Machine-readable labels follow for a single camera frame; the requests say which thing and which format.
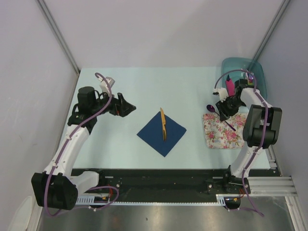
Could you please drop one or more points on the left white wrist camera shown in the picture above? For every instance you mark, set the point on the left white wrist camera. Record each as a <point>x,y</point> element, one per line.
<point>106,84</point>

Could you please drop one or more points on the iridescent fork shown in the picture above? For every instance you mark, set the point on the iridescent fork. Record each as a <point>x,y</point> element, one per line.
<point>250,77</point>

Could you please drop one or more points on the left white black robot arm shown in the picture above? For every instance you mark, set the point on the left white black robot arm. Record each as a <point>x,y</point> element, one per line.
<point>55,187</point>

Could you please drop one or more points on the floral cloth mat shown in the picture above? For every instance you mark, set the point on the floral cloth mat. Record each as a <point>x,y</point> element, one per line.
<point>218,135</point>

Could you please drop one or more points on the dark blue paper napkin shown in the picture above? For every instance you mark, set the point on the dark blue paper napkin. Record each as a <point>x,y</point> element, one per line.
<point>152,134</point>

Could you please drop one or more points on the aluminium rail frame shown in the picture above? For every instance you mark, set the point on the aluminium rail frame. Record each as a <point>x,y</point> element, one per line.
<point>267,208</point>

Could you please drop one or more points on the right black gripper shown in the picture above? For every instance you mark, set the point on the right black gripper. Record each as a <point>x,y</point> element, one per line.
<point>224,113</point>

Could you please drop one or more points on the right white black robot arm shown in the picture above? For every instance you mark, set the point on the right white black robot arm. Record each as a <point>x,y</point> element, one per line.
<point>261,130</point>

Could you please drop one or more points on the gold knife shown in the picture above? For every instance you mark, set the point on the gold knife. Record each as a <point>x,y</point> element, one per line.
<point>163,120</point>

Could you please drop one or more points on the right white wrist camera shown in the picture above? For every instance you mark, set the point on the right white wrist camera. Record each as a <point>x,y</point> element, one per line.
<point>222,93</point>

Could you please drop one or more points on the purple spoon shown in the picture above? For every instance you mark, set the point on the purple spoon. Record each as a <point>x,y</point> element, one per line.
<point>212,109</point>

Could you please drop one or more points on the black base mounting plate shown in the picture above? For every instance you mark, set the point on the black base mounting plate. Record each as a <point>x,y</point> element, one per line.
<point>169,185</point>

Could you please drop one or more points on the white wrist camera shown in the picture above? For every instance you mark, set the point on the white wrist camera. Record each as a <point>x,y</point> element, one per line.
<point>222,93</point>
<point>106,84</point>

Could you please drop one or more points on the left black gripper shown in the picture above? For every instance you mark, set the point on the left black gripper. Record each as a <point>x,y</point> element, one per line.
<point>120,107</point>

